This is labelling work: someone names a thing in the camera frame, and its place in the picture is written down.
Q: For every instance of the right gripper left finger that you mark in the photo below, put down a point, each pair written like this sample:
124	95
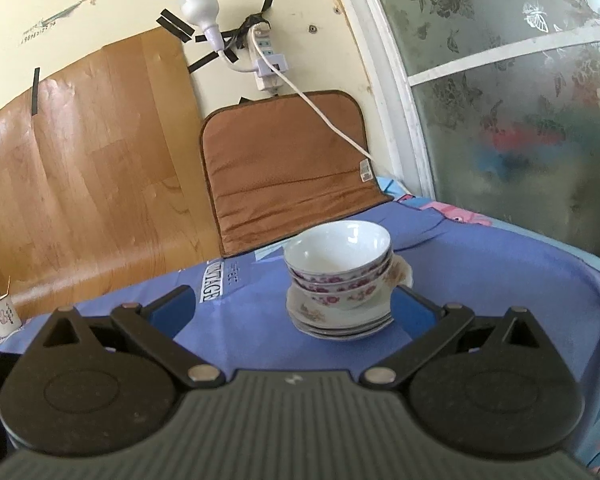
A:
150	330

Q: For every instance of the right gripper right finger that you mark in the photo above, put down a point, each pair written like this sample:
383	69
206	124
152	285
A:
434	332

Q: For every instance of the small floral plate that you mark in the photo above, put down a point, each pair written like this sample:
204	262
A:
347	337

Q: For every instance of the floral bowl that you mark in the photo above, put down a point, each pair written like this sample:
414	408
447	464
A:
347	295
340	279
337	247

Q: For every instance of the large floral plate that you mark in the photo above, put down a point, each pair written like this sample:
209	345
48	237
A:
300	308

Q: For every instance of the blue patterned tablecloth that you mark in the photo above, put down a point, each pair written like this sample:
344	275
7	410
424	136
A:
517	398

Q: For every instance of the white enamel mug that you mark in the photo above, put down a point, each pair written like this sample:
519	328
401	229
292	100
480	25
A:
9	319

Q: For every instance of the wood pattern vinyl sheet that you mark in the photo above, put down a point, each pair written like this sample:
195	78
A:
101	178

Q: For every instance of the brown seat cushion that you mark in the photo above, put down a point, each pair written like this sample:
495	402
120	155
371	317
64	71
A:
278	166

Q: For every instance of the frosted floral glass door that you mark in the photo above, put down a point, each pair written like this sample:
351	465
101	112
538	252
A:
492	105

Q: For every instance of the white power strip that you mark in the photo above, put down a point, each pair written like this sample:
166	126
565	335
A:
267	63

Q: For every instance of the white light bulb lamp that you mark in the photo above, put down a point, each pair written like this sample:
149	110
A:
203	15

